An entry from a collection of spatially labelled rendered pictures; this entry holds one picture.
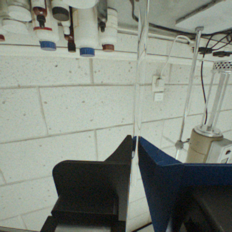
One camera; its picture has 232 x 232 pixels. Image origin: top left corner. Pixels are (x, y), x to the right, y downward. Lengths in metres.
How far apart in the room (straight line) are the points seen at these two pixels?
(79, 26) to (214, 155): 0.58
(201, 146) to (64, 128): 0.58
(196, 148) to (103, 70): 0.50
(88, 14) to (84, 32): 0.05
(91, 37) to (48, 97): 0.31
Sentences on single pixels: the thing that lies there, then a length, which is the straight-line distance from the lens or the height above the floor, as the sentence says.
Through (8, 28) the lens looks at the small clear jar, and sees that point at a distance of 0.47.
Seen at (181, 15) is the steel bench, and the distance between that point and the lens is 0.52.
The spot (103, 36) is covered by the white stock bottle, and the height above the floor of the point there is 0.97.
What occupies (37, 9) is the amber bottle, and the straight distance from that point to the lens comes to 0.38.
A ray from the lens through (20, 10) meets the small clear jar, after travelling 0.40.
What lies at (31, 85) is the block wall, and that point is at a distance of 0.57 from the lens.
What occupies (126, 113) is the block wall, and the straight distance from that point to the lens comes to 0.63.
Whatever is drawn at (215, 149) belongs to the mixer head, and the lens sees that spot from 0.51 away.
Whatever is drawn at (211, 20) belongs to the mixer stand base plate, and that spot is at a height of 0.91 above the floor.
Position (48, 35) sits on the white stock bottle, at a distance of 0.40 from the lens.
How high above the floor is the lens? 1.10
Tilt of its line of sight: 18 degrees up
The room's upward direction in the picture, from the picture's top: 180 degrees clockwise
